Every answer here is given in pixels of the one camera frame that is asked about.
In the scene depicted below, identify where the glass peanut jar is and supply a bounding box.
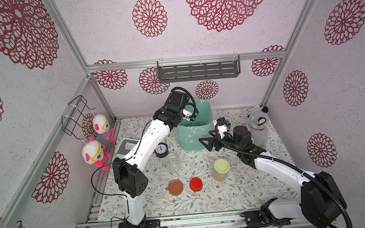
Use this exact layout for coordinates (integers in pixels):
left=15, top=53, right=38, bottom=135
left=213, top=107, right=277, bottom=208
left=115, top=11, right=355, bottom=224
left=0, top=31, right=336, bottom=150
left=165, top=153, right=181, bottom=173

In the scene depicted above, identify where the red jar lid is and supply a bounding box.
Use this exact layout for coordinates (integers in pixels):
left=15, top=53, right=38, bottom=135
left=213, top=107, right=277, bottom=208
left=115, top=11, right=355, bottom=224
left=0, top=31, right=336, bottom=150
left=189, top=177, right=203, bottom=192

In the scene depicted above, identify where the brown jar lid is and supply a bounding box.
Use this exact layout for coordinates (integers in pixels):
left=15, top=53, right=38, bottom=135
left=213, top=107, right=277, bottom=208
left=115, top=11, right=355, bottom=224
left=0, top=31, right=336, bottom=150
left=168, top=179, right=184, bottom=196

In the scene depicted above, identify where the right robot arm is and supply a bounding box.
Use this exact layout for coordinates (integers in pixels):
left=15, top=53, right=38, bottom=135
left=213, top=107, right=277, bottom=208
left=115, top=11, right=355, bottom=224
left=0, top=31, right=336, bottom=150
left=199, top=122, right=353, bottom=228

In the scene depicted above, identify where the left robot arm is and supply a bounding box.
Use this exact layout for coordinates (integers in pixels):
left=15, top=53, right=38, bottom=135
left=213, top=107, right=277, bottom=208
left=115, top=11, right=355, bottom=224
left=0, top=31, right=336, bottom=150
left=112, top=87, right=199, bottom=227

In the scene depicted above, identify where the green lid peanut jar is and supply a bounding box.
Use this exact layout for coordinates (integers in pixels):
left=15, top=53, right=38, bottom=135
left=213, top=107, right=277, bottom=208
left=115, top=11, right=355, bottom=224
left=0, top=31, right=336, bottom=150
left=213, top=159, right=230, bottom=181

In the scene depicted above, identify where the green trash bin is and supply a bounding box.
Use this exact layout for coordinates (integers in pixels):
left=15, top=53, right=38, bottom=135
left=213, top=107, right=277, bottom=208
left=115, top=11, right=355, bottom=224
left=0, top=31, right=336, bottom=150
left=177, top=100, right=214, bottom=151

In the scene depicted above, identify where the grey husky plush toy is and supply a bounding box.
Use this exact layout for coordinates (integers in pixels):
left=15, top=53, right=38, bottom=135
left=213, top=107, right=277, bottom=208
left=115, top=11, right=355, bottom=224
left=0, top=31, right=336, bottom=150
left=248, top=106, right=269, bottom=149

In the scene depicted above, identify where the black alarm clock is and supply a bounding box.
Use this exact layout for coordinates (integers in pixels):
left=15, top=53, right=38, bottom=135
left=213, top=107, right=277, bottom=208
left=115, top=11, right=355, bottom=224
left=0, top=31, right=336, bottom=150
left=154, top=142, right=169, bottom=158

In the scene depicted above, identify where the plush toy blue dotted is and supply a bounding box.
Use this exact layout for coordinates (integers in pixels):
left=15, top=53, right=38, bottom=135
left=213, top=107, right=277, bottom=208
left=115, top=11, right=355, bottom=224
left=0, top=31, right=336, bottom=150
left=92, top=113, right=116, bottom=142

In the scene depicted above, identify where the plush toy red striped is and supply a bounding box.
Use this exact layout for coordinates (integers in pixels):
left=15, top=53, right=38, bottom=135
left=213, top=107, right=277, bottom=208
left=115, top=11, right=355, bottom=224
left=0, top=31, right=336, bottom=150
left=81, top=137, right=110, bottom=171

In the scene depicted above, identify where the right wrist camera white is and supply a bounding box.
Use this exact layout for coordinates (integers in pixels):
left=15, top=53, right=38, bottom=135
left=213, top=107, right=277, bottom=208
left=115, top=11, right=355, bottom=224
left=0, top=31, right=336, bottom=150
left=213, top=117, right=231, bottom=139

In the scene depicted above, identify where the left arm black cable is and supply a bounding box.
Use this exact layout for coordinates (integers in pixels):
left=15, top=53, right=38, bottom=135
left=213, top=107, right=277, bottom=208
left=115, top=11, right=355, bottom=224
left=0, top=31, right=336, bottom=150
left=170, top=85, right=200, bottom=122

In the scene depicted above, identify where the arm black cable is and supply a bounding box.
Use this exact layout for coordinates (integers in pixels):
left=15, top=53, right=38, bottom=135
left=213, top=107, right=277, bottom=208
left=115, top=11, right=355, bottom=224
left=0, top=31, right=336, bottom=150
left=170, top=85, right=200, bottom=122
left=213, top=112, right=353, bottom=228

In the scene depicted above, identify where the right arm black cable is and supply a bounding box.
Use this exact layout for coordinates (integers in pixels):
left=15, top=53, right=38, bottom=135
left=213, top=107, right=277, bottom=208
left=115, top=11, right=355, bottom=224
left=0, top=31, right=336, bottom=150
left=213, top=112, right=353, bottom=228

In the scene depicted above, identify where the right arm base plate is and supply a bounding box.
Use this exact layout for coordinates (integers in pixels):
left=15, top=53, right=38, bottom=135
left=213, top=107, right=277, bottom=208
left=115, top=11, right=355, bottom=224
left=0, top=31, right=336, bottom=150
left=241, top=210, right=291, bottom=228

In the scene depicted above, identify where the dark grey wall shelf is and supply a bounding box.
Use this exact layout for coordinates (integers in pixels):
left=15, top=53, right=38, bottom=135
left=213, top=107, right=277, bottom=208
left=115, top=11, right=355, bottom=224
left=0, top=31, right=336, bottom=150
left=157, top=55, right=241, bottom=83

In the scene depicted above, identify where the black wire wall rack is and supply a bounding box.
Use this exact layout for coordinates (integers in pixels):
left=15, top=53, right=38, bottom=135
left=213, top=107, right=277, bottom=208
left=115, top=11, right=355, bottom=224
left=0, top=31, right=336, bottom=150
left=61, top=95, right=98, bottom=141

